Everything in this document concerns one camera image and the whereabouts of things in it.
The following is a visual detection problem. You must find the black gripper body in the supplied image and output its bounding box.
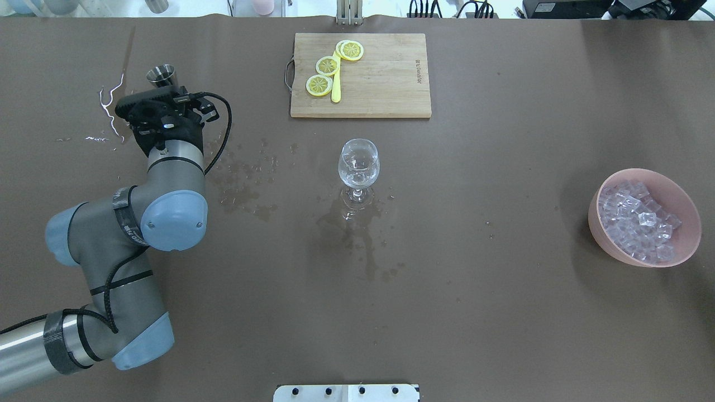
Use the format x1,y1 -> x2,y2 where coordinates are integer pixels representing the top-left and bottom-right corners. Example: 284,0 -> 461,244
115,85 -> 219,157

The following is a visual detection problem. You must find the steel double jigger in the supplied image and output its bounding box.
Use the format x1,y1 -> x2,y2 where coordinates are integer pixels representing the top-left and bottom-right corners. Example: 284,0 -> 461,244
145,64 -> 177,88

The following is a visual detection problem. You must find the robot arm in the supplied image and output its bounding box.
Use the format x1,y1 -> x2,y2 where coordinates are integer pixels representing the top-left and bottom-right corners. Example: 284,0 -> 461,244
1,85 -> 226,396

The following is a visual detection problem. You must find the clear wine glass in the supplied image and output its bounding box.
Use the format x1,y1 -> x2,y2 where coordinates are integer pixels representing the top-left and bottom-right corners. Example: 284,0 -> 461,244
337,139 -> 380,210

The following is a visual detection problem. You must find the pile of clear ice cubes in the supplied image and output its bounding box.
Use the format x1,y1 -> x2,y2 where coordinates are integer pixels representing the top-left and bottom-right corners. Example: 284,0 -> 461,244
597,180 -> 682,264

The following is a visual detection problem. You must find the pink plastic cup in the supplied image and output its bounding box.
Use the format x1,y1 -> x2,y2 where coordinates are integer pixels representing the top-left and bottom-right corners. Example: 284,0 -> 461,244
251,0 -> 275,16

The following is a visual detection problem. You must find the lemon slice lower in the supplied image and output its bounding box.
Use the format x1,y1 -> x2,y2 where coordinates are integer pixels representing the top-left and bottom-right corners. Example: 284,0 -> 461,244
306,74 -> 333,97

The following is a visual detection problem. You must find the lemon slice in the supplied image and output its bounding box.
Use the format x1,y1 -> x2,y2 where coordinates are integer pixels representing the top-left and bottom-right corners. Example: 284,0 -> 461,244
306,74 -> 333,97
335,39 -> 365,61
315,55 -> 341,77

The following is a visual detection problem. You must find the lemon slice middle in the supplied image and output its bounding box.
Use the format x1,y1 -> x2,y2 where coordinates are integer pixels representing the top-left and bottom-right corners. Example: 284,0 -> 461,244
315,55 -> 341,77

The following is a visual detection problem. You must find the yellow plastic knife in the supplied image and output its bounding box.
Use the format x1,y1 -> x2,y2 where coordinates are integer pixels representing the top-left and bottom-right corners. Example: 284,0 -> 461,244
330,50 -> 342,104

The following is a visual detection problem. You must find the wooden cutting board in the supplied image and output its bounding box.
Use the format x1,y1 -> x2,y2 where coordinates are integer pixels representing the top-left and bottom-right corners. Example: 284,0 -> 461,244
289,33 -> 432,119

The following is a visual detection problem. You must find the lemon slice top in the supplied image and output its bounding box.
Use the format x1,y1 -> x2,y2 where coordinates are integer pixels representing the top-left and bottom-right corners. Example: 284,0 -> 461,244
335,39 -> 365,61

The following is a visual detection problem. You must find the pink bowl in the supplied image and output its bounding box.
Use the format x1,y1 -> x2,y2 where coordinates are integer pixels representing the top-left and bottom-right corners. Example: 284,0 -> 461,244
588,168 -> 702,268

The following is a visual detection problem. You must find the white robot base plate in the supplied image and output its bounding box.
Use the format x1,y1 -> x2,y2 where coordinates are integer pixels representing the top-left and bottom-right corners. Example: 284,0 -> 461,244
273,384 -> 421,401

